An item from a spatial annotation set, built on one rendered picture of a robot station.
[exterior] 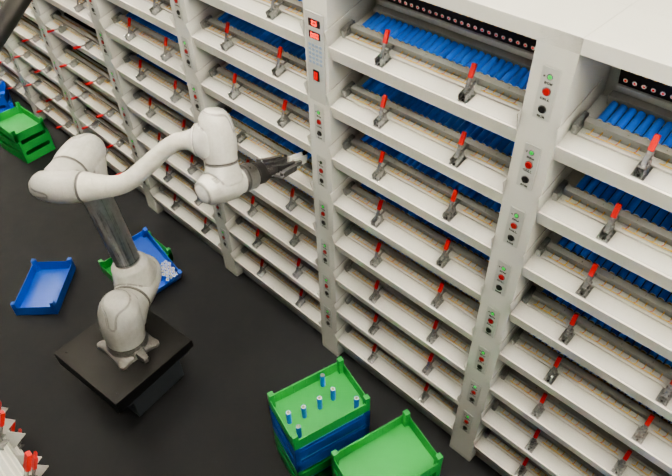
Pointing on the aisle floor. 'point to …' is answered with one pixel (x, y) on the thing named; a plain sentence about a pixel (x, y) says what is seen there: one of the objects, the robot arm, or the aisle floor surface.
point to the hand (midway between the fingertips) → (297, 159)
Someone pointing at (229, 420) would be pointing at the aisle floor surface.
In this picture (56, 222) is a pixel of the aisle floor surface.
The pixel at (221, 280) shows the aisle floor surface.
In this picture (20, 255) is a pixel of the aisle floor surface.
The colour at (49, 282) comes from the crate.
